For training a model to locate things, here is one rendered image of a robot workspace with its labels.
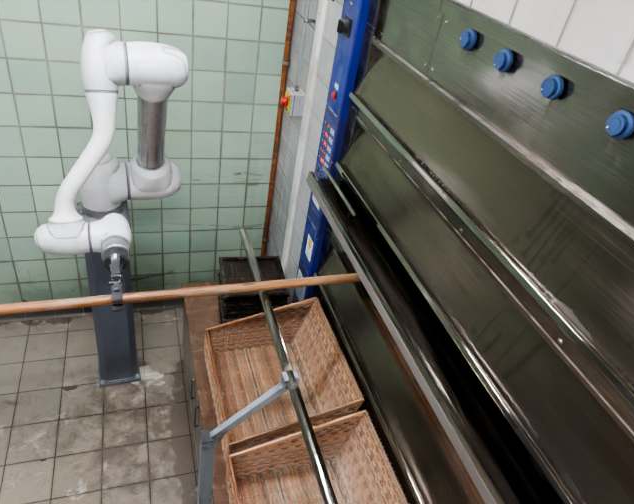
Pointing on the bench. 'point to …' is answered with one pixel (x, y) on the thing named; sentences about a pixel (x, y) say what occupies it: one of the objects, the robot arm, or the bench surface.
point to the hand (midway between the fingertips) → (117, 298)
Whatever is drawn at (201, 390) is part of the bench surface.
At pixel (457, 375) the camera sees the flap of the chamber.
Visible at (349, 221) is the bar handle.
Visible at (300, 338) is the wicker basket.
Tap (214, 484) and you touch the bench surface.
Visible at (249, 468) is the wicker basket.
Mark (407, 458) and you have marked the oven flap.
